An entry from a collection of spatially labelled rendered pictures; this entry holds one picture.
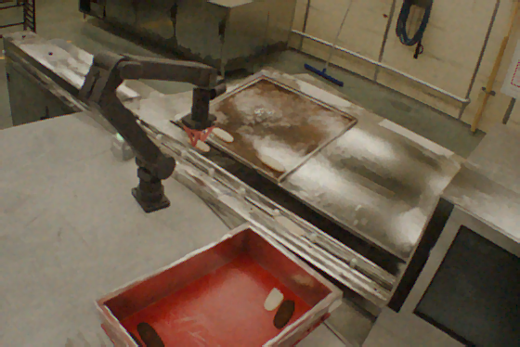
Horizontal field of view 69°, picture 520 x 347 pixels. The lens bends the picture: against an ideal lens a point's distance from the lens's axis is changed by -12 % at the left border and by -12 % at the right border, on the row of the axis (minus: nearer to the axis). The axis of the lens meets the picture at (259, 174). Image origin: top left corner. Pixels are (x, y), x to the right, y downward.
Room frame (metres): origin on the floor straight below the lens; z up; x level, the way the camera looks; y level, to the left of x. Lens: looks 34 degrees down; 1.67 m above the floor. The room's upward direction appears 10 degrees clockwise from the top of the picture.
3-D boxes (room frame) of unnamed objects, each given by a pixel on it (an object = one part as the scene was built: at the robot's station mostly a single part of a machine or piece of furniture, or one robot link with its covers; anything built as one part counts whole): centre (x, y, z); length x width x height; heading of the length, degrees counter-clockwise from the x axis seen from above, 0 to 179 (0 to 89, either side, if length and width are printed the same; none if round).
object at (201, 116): (1.24, 0.22, 1.04); 0.10 x 0.07 x 0.07; 145
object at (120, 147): (1.27, 0.49, 0.84); 0.08 x 0.08 x 0.11; 55
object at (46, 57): (1.85, 1.10, 0.89); 1.25 x 0.18 x 0.09; 55
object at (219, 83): (1.27, 0.21, 1.14); 0.11 x 0.09 x 0.12; 153
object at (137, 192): (1.04, 0.32, 0.86); 0.12 x 0.09 x 0.08; 43
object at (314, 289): (0.61, 0.03, 0.88); 0.49 x 0.34 x 0.10; 140
